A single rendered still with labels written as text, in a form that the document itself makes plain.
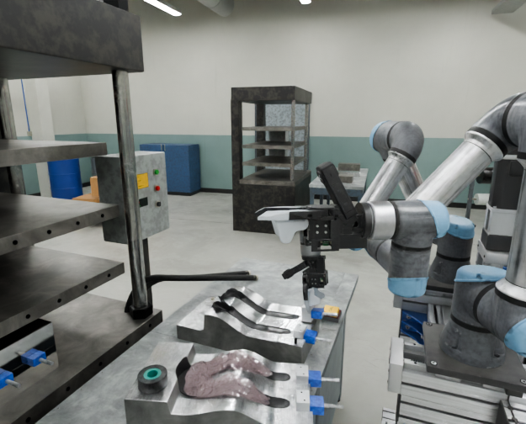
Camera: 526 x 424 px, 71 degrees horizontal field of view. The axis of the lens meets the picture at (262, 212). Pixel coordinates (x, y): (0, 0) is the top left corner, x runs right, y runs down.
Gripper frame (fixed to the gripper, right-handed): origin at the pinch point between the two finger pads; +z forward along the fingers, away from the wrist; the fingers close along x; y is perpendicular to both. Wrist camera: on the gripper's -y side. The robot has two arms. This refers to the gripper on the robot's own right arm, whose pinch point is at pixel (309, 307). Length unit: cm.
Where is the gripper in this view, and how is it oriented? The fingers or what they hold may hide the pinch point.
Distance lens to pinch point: 144.2
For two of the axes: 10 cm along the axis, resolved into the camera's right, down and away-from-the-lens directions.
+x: 3.8, -0.9, 9.2
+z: 0.8, 10.0, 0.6
